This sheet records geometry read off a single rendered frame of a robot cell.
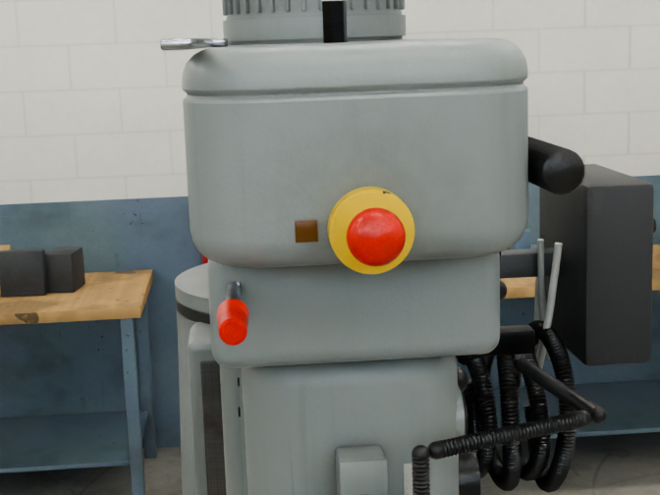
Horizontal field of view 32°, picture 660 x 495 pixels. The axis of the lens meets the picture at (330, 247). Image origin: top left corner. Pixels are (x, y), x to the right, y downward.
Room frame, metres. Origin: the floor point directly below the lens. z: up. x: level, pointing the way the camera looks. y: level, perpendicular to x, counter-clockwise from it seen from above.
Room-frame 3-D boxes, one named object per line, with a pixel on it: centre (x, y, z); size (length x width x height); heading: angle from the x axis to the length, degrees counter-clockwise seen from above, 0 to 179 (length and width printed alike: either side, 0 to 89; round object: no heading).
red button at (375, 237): (0.76, -0.03, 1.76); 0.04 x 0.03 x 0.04; 95
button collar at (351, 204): (0.79, -0.03, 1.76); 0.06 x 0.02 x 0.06; 95
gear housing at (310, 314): (1.06, -0.01, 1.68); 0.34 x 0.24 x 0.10; 5
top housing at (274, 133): (1.03, -0.01, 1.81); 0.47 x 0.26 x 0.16; 5
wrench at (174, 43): (0.85, 0.10, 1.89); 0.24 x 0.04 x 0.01; 2
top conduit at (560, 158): (1.06, -0.15, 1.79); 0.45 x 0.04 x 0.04; 5
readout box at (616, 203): (1.34, -0.32, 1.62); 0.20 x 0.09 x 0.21; 5
